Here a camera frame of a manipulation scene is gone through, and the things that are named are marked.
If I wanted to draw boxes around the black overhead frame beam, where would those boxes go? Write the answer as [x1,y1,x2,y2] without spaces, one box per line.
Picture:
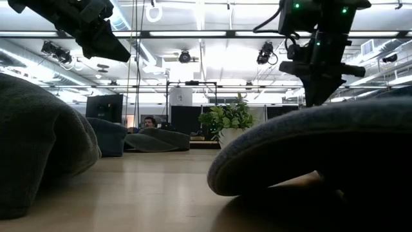
[0,30,412,39]

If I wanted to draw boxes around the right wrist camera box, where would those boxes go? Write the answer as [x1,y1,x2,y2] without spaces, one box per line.
[286,43,310,62]

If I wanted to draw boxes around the silver ventilation duct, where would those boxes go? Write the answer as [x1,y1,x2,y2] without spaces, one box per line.
[0,38,97,88]

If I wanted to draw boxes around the green potted plant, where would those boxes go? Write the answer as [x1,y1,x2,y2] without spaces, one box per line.
[198,92,257,150]

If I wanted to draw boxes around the white box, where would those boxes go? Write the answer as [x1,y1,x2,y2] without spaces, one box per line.
[169,87,193,106]

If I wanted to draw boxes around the blue-grey hat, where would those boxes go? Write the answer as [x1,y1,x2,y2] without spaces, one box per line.
[207,85,412,232]

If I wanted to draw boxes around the black hanging cable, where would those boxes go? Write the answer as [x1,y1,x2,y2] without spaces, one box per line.
[133,0,146,128]

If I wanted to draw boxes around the black metal frame stand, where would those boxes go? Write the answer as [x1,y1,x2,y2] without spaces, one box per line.
[165,80,218,125]

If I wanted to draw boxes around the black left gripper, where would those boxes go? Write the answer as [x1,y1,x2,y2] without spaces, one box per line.
[8,0,131,63]

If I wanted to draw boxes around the black partition panel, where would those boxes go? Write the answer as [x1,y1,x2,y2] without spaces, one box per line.
[170,105,202,135]

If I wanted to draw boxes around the dark blue hat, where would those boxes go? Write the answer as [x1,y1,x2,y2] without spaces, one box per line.
[86,117,129,158]

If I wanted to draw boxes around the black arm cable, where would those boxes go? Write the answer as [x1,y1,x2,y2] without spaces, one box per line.
[252,1,292,34]

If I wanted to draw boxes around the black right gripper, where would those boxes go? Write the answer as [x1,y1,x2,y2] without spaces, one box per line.
[279,32,366,107]

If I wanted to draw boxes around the white hanging ring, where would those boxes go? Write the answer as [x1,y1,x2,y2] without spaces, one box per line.
[145,2,164,23]

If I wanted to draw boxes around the dark grey hat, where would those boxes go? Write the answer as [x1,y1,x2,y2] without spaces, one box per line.
[0,73,102,220]

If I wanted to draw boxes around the person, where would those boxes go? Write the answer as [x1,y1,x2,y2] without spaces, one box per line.
[143,116,158,129]

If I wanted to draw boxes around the yellow hanging cable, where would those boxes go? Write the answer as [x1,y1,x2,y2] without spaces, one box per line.
[124,0,135,126]

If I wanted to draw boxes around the grey flattened hat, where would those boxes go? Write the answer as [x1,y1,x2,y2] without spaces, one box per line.
[124,127,191,153]

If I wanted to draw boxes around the black monitor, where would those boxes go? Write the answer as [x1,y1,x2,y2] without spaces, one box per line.
[85,93,124,124]

